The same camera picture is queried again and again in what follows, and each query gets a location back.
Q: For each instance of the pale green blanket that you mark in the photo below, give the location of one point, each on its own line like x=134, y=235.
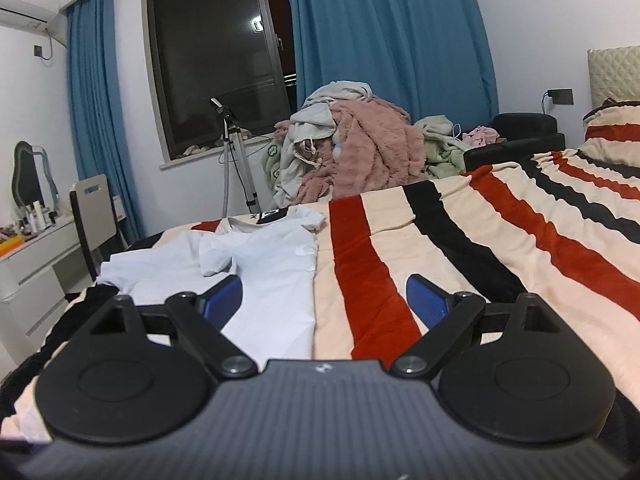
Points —
x=447, y=157

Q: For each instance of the orange box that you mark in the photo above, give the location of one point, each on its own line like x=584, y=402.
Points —
x=10, y=246

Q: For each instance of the black armchair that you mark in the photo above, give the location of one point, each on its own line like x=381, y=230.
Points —
x=525, y=135

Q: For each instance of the white vanity desk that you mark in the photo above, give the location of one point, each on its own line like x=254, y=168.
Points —
x=35, y=280

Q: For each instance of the blue curtain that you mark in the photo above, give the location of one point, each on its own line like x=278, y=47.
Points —
x=97, y=120
x=390, y=35

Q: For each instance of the group of cosmetic bottles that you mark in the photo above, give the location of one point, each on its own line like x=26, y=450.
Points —
x=37, y=217

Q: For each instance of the white t-shirt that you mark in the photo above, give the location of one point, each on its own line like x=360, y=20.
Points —
x=270, y=265

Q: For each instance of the striped pillow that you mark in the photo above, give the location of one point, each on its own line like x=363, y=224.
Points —
x=617, y=140

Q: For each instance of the cream garment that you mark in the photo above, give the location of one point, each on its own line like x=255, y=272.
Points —
x=435, y=125

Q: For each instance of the beige quilted headboard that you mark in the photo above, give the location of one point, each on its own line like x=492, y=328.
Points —
x=612, y=75

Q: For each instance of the slippers on windowsill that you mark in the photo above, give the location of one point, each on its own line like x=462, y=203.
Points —
x=200, y=150

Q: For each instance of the green patterned blanket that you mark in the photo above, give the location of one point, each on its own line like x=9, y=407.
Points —
x=271, y=165

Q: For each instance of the wavy vanity mirror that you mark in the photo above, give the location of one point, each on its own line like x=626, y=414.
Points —
x=29, y=175

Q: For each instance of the white air conditioner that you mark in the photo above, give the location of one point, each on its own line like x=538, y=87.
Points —
x=22, y=12

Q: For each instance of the dark window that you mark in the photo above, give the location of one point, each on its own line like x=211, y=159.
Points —
x=215, y=60

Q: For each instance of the red black cream striped blanket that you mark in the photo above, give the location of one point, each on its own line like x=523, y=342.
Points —
x=500, y=240

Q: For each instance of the grey and black chair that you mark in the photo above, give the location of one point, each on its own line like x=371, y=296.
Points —
x=97, y=215

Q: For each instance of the dark wall socket with charger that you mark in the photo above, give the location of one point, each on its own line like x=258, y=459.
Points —
x=561, y=96

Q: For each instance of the small pink cloth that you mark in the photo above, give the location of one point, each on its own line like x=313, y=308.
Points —
x=481, y=135

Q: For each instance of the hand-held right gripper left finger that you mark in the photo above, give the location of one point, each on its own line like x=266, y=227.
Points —
x=225, y=297

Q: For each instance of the silver tripod stand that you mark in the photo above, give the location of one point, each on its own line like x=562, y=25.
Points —
x=240, y=160

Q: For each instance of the pink fluffy robe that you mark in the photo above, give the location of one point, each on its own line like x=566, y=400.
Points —
x=380, y=150

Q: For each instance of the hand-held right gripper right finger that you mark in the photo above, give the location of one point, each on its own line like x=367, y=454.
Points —
x=427, y=300

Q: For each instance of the grey hoodie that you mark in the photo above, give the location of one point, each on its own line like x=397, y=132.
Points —
x=320, y=110

